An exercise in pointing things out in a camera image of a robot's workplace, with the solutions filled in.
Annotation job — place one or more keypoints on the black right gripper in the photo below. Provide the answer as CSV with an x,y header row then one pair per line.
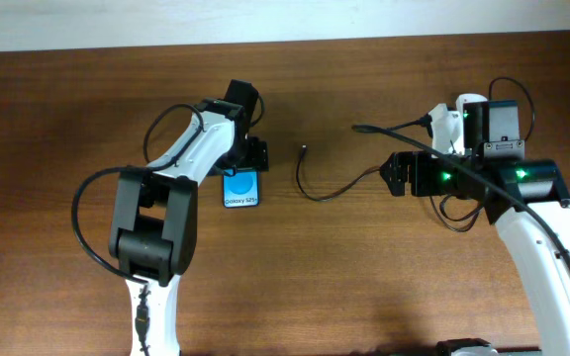
x,y
419,165

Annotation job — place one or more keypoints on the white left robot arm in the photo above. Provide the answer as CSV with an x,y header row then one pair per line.
x,y
154,225

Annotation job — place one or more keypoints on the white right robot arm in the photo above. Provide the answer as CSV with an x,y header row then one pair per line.
x,y
528,203

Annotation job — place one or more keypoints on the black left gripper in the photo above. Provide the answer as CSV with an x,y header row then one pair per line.
x,y
256,155

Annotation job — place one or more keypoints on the blue Galaxy smartphone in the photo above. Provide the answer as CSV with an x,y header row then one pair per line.
x,y
241,190

